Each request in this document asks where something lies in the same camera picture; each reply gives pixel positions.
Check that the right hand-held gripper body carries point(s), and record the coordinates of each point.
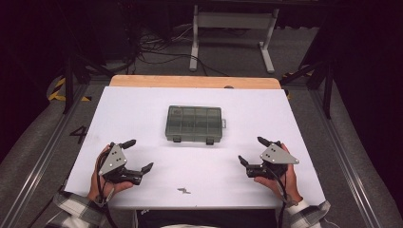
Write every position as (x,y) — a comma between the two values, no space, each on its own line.
(275,156)

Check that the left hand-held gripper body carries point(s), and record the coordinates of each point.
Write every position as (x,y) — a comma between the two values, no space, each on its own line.
(113,160)

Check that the small metal screw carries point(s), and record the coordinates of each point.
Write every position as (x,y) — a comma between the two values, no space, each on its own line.
(187,192)
(181,189)

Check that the grey plastic compartment box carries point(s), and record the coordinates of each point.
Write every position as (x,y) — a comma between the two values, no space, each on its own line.
(194,124)

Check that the person's right hand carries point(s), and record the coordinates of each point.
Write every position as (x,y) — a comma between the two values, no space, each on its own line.
(290,182)

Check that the person's left hand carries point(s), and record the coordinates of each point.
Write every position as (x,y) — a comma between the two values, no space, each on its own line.
(95,183)

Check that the white table cover board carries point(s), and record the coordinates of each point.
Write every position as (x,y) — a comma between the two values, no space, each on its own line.
(133,110)

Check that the black panel with white print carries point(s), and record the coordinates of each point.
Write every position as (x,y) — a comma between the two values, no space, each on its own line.
(206,218)

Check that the person's white clothing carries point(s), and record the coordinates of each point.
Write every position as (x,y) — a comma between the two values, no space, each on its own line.
(190,226)

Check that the black tripod stand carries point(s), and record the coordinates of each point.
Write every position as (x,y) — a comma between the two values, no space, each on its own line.
(328,85)
(69,82)

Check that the wooden table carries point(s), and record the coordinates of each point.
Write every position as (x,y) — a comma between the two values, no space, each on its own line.
(190,81)

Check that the yellow black floor tape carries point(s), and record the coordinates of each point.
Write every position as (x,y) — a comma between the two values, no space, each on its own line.
(58,90)

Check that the metal floor rail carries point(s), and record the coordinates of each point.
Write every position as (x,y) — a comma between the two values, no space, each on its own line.
(41,164)
(345,164)

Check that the white metal stand frame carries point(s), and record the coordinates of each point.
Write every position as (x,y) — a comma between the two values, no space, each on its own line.
(233,20)

